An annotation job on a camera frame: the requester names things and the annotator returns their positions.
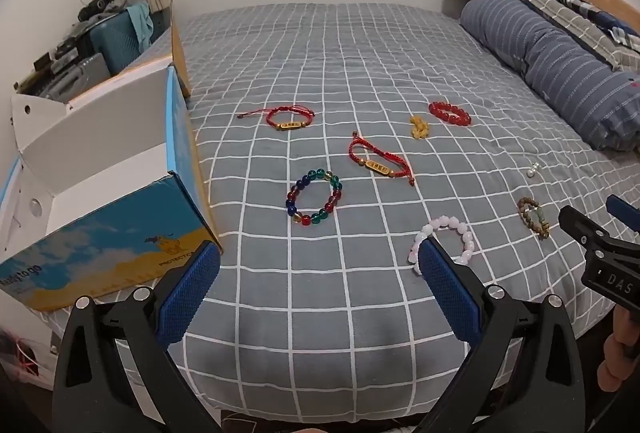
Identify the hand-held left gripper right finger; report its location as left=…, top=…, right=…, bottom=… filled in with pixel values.
left=415, top=235, right=586, bottom=433

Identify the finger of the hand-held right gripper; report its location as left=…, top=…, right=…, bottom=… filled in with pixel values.
left=558, top=205, right=609, bottom=255
left=606, top=195, right=640, bottom=235

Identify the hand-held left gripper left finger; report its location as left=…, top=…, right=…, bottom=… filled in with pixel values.
left=52, top=240, right=223, bottom=433

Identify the pink bead bracelet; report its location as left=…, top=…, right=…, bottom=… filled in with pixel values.
left=410, top=215, right=477, bottom=277

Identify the blue printed cardboard box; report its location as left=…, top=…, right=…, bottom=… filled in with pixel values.
left=0, top=0, right=224, bottom=312

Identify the person's right hand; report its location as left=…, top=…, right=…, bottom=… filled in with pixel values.
left=598, top=307, right=640, bottom=392

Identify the blue striped bolster pillow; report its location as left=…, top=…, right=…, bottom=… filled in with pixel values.
left=459, top=0, right=640, bottom=153

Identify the grey suitcase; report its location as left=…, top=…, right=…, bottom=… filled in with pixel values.
left=34, top=52, right=112, bottom=102

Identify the grey checked bed sheet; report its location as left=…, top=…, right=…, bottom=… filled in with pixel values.
left=30, top=3, right=640, bottom=424

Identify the teal suitcase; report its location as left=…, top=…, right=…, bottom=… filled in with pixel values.
left=89, top=3, right=169, bottom=76

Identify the teal cloth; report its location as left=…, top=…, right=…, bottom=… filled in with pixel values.
left=125, top=2, right=154, bottom=52

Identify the black bag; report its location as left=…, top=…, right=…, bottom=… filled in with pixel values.
left=77, top=0, right=126, bottom=22

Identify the brown green bead bracelet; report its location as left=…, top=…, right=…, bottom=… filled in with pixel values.
left=517, top=196, right=552, bottom=239

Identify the multicolour glass bead bracelet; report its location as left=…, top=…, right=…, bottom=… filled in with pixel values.
left=285, top=168, right=344, bottom=228

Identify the red cord bracelet gold plate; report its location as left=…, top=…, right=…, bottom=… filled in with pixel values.
left=237, top=107, right=316, bottom=130
left=348, top=131, right=416, bottom=187

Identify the red cable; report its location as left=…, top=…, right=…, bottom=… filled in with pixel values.
left=9, top=337, right=42, bottom=380

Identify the red bead bracelet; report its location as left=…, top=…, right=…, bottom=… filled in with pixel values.
left=428, top=100, right=472, bottom=128

